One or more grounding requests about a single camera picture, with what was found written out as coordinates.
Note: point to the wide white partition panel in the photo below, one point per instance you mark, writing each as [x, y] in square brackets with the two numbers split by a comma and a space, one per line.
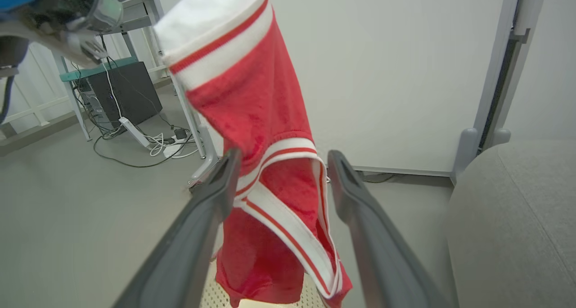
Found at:
[382, 74]

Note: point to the teal desk shelf board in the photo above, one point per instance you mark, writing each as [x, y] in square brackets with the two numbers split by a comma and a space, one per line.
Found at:
[90, 71]

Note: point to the beige perforated laundry basket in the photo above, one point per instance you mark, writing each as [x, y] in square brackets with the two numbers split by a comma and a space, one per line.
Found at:
[211, 294]

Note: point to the grey fabric sofa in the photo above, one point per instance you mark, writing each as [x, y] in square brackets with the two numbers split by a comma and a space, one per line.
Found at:
[517, 231]

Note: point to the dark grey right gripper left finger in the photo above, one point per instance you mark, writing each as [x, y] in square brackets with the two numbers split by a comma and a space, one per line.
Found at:
[189, 245]

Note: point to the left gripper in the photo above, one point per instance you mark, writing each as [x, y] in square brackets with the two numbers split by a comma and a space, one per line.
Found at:
[76, 6]

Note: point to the small black power adapter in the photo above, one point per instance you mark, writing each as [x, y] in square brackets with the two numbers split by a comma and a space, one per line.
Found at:
[180, 133]

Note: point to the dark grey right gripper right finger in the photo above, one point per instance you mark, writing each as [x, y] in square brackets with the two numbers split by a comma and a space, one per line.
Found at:
[382, 254]

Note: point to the white metal desk frame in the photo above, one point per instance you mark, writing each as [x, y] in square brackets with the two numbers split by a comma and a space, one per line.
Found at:
[75, 103]

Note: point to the black computer tower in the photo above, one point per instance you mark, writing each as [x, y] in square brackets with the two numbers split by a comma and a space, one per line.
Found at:
[130, 92]

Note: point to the red white garment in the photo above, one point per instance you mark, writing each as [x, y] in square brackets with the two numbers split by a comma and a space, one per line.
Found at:
[252, 96]

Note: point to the narrow white partition panel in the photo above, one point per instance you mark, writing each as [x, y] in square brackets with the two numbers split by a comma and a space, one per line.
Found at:
[553, 74]

